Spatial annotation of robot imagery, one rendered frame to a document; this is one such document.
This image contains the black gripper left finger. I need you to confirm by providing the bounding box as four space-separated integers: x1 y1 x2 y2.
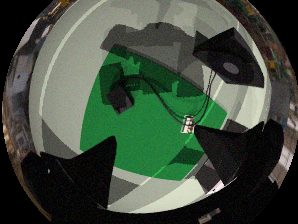
40 136 117 210

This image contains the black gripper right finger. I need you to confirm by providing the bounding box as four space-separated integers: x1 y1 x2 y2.
193 121 265 186

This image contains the green circuit board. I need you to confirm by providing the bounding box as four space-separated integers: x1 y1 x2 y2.
80 47 227 181

